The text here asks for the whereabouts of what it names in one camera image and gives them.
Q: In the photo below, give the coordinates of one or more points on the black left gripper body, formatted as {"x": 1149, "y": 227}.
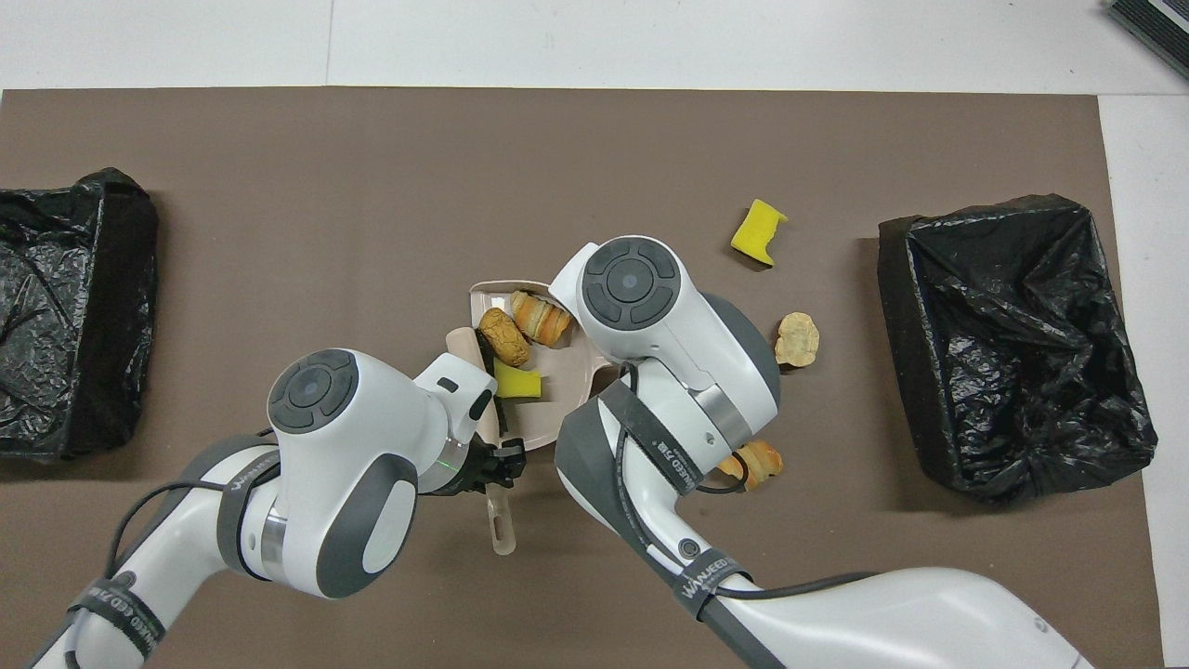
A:
{"x": 474, "y": 469}

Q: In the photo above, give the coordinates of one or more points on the beige hand brush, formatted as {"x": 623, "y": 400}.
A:
{"x": 502, "y": 530}

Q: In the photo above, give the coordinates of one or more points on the black bag lined bin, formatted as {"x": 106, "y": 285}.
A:
{"x": 56, "y": 316}
{"x": 1012, "y": 353}

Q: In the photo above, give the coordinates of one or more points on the brown table mat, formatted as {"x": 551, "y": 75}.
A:
{"x": 279, "y": 232}

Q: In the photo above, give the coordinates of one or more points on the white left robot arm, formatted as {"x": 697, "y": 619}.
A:
{"x": 344, "y": 465}

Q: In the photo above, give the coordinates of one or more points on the yellow sponge piece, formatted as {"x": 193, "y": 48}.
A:
{"x": 520, "y": 383}
{"x": 757, "y": 232}

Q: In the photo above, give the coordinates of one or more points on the dark grey ribbed device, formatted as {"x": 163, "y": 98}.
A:
{"x": 1156, "y": 23}

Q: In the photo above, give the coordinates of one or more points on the large striped croissant piece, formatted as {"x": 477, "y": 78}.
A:
{"x": 543, "y": 319}

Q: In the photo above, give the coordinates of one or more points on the small striped croissant piece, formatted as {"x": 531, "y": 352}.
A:
{"x": 757, "y": 462}

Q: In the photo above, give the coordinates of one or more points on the brown bread roll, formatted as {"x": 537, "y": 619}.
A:
{"x": 504, "y": 336}

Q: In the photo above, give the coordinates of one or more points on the pale bread chunk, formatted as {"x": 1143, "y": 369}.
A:
{"x": 796, "y": 339}

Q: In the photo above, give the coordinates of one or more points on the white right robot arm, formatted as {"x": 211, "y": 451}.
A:
{"x": 669, "y": 353}

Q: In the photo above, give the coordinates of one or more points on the beige plastic dustpan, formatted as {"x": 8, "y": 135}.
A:
{"x": 557, "y": 390}

